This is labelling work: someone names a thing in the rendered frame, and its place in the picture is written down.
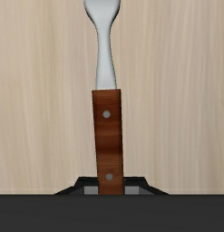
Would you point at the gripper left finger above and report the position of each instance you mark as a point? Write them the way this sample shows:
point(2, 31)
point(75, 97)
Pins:
point(86, 186)

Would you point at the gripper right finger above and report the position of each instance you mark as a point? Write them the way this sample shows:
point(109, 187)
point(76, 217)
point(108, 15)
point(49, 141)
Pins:
point(137, 186)

